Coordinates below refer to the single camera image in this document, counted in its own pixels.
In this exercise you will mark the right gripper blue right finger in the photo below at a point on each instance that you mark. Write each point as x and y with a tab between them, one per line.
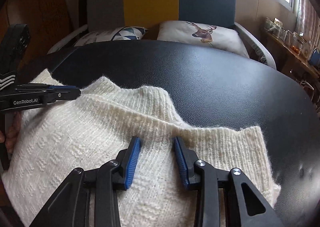
243	202

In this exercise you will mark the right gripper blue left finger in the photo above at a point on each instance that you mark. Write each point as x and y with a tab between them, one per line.
70	202

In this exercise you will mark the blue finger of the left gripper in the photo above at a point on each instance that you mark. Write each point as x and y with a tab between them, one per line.
62	87

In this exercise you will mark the cream knitted sweater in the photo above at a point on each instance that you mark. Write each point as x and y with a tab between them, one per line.
137	128

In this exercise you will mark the person left hand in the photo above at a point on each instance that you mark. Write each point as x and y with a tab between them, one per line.
10	138

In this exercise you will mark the triangle pattern cushion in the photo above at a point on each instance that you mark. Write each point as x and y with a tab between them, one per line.
121	33

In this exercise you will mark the grey yellow blue sofa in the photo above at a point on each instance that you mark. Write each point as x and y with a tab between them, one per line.
102	15

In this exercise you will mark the wooden side table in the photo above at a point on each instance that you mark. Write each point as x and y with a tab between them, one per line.
288	61

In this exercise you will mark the oranges on table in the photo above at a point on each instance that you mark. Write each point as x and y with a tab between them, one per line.
296	49

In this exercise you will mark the deer print cushion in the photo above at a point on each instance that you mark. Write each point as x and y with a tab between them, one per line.
210	36

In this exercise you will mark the patterned window curtain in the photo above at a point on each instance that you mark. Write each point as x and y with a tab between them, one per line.
308	22

